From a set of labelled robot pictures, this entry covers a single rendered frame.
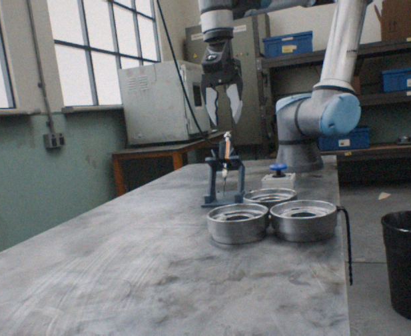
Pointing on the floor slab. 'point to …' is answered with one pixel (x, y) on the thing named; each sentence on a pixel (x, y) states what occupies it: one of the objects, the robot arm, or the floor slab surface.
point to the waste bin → (408, 262)
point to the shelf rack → (387, 148)
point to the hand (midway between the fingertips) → (224, 119)
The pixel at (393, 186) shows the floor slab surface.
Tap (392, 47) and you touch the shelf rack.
